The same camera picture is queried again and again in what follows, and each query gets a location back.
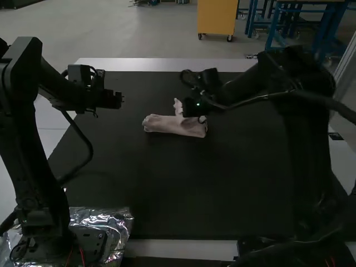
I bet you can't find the pale towel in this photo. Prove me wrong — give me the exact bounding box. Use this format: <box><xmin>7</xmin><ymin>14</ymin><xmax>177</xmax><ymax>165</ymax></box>
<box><xmin>142</xmin><ymin>97</ymin><xmax>209</xmax><ymax>139</ymax></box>

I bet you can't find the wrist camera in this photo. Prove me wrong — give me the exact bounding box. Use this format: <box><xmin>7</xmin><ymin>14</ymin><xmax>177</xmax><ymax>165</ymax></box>
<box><xmin>67</xmin><ymin>64</ymin><xmax>95</xmax><ymax>87</ymax></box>
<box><xmin>199</xmin><ymin>67</ymin><xmax>221</xmax><ymax>90</ymax></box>

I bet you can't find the silver foil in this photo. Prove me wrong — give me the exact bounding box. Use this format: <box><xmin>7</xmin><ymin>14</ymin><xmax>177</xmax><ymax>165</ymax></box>
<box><xmin>0</xmin><ymin>206</ymin><xmax>135</xmax><ymax>264</ymax></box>

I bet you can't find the yellow wheeled cabinet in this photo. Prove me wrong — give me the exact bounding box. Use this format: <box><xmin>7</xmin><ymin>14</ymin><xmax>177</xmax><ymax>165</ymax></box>
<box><xmin>196</xmin><ymin>0</ymin><xmax>239</xmax><ymax>43</ymax></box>

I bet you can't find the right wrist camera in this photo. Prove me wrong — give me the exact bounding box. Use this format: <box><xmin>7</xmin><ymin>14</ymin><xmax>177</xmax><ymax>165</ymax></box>
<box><xmin>199</xmin><ymin>67</ymin><xmax>221</xmax><ymax>90</ymax></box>

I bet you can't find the dark base panel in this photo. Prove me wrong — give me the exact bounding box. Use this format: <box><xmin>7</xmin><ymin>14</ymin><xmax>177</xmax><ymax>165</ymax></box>
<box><xmin>122</xmin><ymin>256</ymin><xmax>239</xmax><ymax>267</ymax></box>

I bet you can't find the black mat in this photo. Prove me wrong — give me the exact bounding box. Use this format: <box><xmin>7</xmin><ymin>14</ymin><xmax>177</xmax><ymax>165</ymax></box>
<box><xmin>47</xmin><ymin>71</ymin><xmax>348</xmax><ymax>240</ymax></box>

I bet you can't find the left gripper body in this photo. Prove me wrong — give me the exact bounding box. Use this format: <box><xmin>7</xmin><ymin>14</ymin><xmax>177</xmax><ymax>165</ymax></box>
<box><xmin>88</xmin><ymin>69</ymin><xmax>125</xmax><ymax>111</ymax></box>

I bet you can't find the blue metal frame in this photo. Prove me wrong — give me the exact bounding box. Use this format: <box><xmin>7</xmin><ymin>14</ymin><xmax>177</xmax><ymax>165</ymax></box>
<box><xmin>265</xmin><ymin>0</ymin><xmax>350</xmax><ymax>66</ymax></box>
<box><xmin>244</xmin><ymin>0</ymin><xmax>276</xmax><ymax>38</ymax></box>

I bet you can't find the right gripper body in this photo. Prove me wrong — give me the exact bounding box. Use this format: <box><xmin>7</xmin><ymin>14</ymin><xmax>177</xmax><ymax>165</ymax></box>
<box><xmin>182</xmin><ymin>91</ymin><xmax>215</xmax><ymax>118</ymax></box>

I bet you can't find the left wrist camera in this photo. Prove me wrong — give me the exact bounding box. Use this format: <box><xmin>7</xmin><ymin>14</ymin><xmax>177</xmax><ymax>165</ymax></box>
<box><xmin>67</xmin><ymin>64</ymin><xmax>95</xmax><ymax>87</ymax></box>

